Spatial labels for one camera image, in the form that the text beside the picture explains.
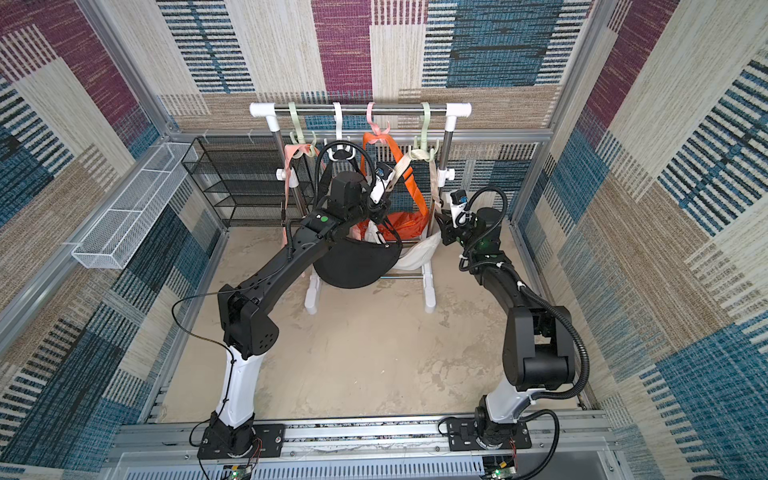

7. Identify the orange crossbody bag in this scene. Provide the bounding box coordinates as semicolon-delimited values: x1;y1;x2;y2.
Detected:
362;132;429;240

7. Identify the cream white crossbody bag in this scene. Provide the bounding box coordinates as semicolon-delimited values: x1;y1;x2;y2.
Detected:
362;149;440;271

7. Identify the black crossbody bag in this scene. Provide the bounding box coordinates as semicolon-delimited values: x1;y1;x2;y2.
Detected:
302;142;402;289

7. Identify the white metal garment rack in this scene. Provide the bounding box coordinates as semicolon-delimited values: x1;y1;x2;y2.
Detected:
249;102;472;313

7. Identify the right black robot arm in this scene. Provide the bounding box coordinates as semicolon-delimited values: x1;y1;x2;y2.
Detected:
435;207;589;449

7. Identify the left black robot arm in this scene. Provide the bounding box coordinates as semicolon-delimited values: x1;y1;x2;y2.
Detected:
197;171;374;460

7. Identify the right green plastic hook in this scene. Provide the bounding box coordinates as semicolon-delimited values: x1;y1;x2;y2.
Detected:
409;102;436;163

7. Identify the green plastic hook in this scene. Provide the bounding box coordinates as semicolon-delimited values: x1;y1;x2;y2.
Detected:
409;102;436;163
284;102;319;159

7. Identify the pink plastic hook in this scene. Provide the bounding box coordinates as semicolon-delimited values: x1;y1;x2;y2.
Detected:
363;101;391;146

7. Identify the left green plastic hook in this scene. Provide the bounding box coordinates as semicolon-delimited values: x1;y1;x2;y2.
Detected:
284;102;319;159

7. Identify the pink crossbody bag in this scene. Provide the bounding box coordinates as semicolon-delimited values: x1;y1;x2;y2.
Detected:
276;143;318;245

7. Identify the white plastic hook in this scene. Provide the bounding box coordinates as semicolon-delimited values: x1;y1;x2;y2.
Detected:
328;102;354;162

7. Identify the black mesh shelf rack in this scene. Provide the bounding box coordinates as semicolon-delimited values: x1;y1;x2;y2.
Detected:
182;136;314;227

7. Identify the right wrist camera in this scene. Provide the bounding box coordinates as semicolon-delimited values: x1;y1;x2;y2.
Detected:
449;189;468;228

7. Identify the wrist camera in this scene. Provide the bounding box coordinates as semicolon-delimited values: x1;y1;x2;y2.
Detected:
369;165;395;204
449;189;468;228

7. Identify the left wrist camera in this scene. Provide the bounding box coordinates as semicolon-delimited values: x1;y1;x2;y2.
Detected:
369;165;395;204

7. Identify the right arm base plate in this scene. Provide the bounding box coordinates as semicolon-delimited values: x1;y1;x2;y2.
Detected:
437;416;532;451

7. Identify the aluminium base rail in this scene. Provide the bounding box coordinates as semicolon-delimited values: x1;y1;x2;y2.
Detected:
101;409;619;480

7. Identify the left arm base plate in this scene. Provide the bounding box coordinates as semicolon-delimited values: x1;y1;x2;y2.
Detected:
197;422;285;460

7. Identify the white wire mesh basket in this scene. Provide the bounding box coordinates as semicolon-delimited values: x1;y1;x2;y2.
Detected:
72;142;189;270

